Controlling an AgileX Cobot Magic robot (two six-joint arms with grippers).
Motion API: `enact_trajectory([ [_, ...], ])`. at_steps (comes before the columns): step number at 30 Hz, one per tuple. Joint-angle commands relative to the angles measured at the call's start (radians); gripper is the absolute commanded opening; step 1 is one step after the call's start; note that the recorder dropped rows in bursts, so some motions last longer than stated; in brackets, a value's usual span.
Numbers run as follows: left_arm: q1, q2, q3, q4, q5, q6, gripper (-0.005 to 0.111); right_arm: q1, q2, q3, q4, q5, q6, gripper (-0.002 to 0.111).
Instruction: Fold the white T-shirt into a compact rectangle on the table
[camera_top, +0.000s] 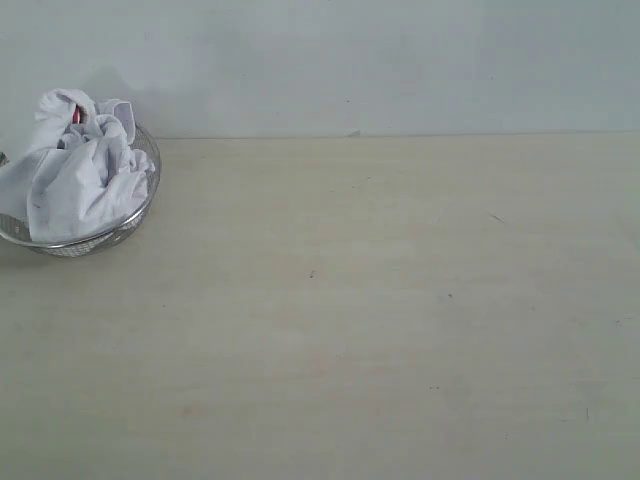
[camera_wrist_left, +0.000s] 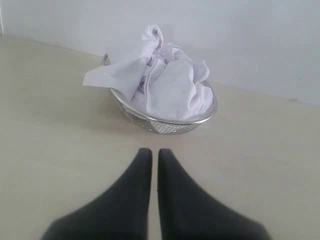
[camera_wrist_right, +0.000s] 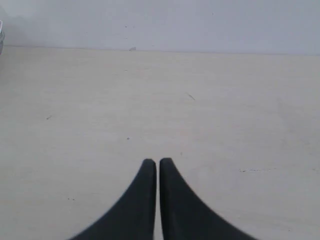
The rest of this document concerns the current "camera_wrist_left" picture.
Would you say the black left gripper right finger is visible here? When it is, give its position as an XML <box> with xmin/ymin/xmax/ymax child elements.
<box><xmin>157</xmin><ymin>148</ymin><xmax>269</xmax><ymax>240</ymax></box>

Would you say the white t-shirt with red logo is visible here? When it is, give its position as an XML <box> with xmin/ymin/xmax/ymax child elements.
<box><xmin>83</xmin><ymin>25</ymin><xmax>213</xmax><ymax>121</ymax></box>

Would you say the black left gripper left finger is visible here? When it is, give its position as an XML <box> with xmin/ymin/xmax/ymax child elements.
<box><xmin>42</xmin><ymin>148</ymin><xmax>153</xmax><ymax>240</ymax></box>

